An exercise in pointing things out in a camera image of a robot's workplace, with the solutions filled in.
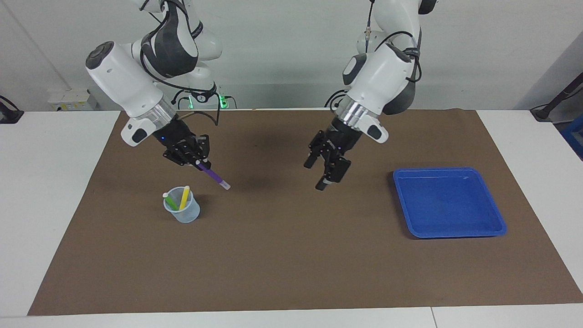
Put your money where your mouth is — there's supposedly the purple pen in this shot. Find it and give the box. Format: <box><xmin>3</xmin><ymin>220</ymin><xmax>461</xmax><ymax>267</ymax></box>
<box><xmin>197</xmin><ymin>163</ymin><xmax>231</xmax><ymax>190</ymax></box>

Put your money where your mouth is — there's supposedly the translucent plastic cup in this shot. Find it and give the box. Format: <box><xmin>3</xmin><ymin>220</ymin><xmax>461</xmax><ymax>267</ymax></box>
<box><xmin>163</xmin><ymin>186</ymin><xmax>201</xmax><ymax>224</ymax></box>

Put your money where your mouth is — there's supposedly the brown table mat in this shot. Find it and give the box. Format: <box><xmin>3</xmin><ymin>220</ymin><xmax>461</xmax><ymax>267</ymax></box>
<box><xmin>27</xmin><ymin>108</ymin><xmax>583</xmax><ymax>316</ymax></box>

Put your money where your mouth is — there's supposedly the blue plastic tray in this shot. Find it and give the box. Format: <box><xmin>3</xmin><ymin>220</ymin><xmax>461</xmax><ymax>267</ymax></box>
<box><xmin>393</xmin><ymin>167</ymin><xmax>507</xmax><ymax>239</ymax></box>

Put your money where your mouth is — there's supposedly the black stand pole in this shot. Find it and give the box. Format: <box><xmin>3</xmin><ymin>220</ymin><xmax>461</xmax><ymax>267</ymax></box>
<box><xmin>531</xmin><ymin>72</ymin><xmax>583</xmax><ymax>122</ymax></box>

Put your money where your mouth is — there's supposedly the blue storage box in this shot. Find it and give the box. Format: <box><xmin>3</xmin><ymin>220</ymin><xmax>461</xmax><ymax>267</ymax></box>
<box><xmin>562</xmin><ymin>119</ymin><xmax>583</xmax><ymax>161</ymax></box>

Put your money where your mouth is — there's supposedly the black base cable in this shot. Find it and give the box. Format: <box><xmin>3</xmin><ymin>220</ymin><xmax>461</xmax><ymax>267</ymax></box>
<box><xmin>324</xmin><ymin>89</ymin><xmax>349</xmax><ymax>108</ymax></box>

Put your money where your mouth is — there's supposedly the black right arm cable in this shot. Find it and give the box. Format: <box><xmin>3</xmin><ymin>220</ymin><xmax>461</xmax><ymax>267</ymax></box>
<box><xmin>139</xmin><ymin>0</ymin><xmax>222</xmax><ymax>126</ymax></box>

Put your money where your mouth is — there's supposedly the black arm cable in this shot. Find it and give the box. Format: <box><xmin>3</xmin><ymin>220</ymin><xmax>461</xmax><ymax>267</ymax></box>
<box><xmin>363</xmin><ymin>0</ymin><xmax>422</xmax><ymax>83</ymax></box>
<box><xmin>139</xmin><ymin>0</ymin><xmax>222</xmax><ymax>126</ymax></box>

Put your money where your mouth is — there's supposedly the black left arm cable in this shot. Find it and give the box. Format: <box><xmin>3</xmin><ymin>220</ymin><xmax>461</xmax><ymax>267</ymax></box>
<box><xmin>363</xmin><ymin>0</ymin><xmax>422</xmax><ymax>83</ymax></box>

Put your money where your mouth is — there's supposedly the black clamp mount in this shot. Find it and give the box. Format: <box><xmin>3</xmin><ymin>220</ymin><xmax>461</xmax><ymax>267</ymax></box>
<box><xmin>0</xmin><ymin>95</ymin><xmax>24</xmax><ymax>124</ymax></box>

